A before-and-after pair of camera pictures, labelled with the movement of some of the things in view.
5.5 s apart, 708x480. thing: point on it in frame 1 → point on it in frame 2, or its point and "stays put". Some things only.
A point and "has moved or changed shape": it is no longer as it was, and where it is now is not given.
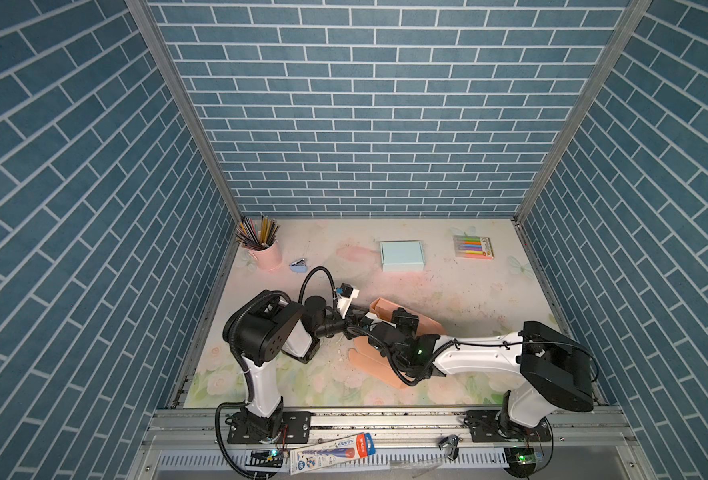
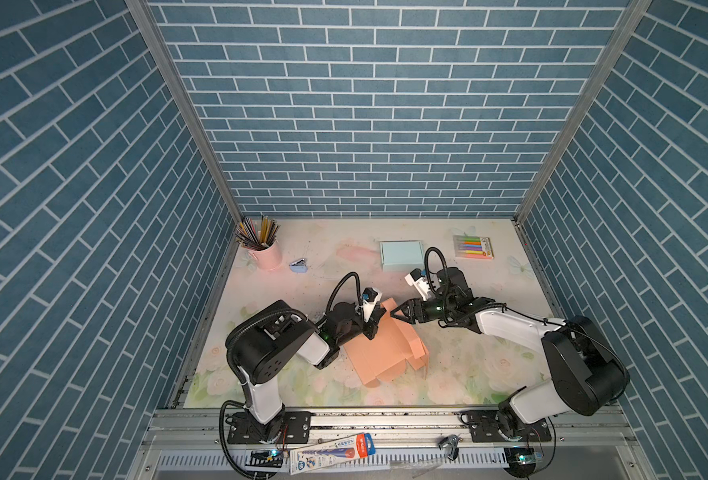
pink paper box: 366,357 has moved or changed shape
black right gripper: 399,320 → 411,315
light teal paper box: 400,256 stays put
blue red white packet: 331,452 stays put
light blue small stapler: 298,266 stays put
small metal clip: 451,444 stays put
